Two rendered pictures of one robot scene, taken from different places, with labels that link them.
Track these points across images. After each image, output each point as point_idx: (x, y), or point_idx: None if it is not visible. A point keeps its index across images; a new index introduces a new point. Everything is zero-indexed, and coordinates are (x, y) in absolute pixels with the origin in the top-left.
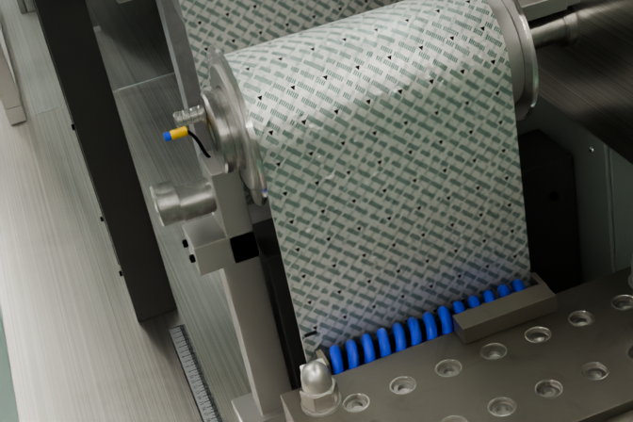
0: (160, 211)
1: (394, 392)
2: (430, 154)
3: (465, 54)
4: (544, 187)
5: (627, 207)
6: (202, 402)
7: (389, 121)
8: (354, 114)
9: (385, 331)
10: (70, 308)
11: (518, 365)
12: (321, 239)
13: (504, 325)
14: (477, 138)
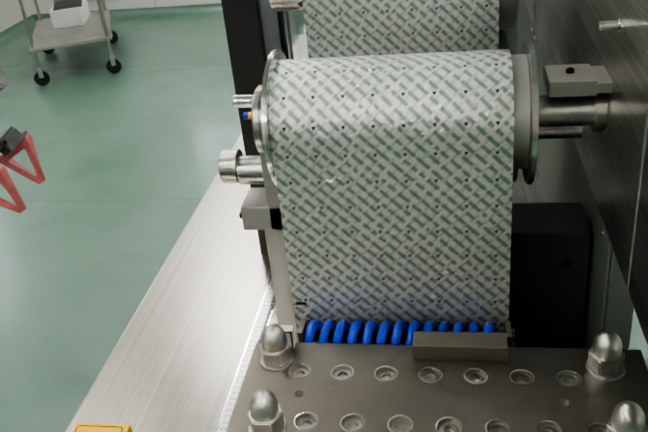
0: (219, 170)
1: (332, 375)
2: (424, 188)
3: (472, 109)
4: (558, 254)
5: (624, 296)
6: (257, 327)
7: (390, 148)
8: (358, 134)
9: (359, 323)
10: (229, 229)
11: (440, 395)
12: (317, 230)
13: (452, 356)
14: (472, 188)
